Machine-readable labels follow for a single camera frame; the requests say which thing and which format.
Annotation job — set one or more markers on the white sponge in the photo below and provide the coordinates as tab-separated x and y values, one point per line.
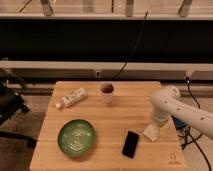
151	132

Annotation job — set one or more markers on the white paper cup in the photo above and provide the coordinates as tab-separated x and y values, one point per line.
107	90

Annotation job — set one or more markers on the black smartphone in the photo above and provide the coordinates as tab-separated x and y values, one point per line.
130	144

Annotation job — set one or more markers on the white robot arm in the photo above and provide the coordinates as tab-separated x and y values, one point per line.
166	101

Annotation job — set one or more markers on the green ceramic bowl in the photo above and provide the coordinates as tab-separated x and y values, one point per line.
76	138

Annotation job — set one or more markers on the blue connector box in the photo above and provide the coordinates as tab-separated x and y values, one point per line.
178	124

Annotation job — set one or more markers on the black office chair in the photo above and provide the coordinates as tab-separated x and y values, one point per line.
10	102

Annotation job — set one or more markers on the white plastic bottle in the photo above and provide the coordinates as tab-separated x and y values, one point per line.
71	98

